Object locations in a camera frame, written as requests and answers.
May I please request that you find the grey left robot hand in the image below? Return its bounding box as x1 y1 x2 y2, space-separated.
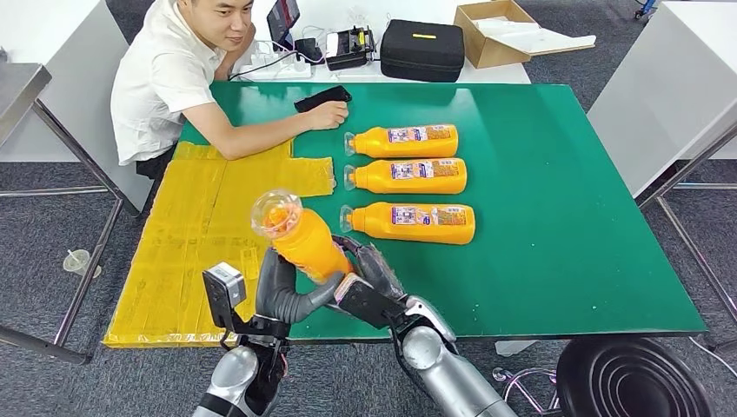
255 244 347 327

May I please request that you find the person's right hand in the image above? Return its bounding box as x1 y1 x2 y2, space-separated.
305 100 350 132

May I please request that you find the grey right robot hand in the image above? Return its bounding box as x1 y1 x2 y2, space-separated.
330 235 407 301

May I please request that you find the black smartphone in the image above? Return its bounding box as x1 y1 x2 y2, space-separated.
293 84 354 114

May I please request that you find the orange detergent bottle clear cap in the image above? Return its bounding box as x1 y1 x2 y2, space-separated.
344 123 460 159
250 189 355 286
339 201 477 247
343 158 468 195

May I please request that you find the white power strip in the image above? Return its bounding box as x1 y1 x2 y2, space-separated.
236 50 313 82

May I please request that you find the black label printer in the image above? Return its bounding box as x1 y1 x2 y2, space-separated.
325 25 376 72

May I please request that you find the black power adapter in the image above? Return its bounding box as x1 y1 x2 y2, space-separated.
293 36 327 64

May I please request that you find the black tablet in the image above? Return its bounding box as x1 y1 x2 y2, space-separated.
266 0 302 52

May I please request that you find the black zip case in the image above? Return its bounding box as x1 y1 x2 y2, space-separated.
380 18 466 83

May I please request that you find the yellow taped cardboard mat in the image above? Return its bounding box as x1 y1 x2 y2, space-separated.
103 141 338 349

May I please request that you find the person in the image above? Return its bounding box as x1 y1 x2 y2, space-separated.
110 0 350 181

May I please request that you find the brown cardboard box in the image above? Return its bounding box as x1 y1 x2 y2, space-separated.
453 0 534 70

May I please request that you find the clear plastic cup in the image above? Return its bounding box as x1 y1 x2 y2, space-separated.
63 248 103 280

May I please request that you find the white paper sheet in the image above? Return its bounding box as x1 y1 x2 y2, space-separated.
473 17 598 57

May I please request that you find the white desk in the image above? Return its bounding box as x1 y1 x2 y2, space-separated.
0 0 154 214

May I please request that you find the black round stool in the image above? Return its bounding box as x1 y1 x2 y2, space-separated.
555 336 715 417

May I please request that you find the stainless steel table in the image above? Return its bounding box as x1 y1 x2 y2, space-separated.
0 62 127 365

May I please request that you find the white side table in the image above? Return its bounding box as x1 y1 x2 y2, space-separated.
587 1 737 199

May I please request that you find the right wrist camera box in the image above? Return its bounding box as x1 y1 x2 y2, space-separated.
334 273 407 332

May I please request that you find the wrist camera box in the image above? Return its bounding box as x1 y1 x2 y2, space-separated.
334 273 407 332
202 261 249 335

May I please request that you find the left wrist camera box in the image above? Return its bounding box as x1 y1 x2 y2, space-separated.
202 261 249 335

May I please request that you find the black power cable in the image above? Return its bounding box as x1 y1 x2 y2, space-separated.
229 50 299 81

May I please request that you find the white table bracket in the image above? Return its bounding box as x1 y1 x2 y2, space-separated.
495 339 540 357

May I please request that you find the steel table leg frame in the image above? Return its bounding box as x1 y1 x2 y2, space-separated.
635 122 737 355

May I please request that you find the white floor cable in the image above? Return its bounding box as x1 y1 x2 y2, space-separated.
688 336 737 378

